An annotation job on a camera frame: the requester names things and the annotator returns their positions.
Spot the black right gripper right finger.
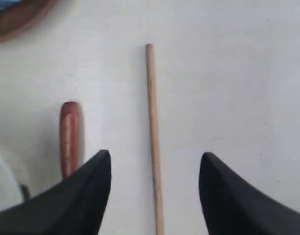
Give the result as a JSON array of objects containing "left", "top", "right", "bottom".
[{"left": 198, "top": 152, "right": 300, "bottom": 235}]

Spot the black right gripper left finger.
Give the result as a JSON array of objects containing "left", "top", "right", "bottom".
[{"left": 0, "top": 150, "right": 111, "bottom": 235}]

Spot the cream ceramic bowl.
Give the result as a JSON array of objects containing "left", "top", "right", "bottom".
[{"left": 0, "top": 146, "right": 30, "bottom": 211}]

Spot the dark red wooden spoon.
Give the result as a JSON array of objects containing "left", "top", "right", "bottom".
[{"left": 59, "top": 101, "right": 79, "bottom": 179}]

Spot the light wooden chopstick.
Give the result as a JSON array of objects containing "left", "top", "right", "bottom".
[{"left": 145, "top": 44, "right": 164, "bottom": 235}]

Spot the brown wooden plate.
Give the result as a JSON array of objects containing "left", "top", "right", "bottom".
[{"left": 0, "top": 0, "right": 58, "bottom": 43}]

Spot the blue snack packet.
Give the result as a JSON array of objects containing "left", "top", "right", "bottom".
[{"left": 0, "top": 0, "right": 22, "bottom": 12}]

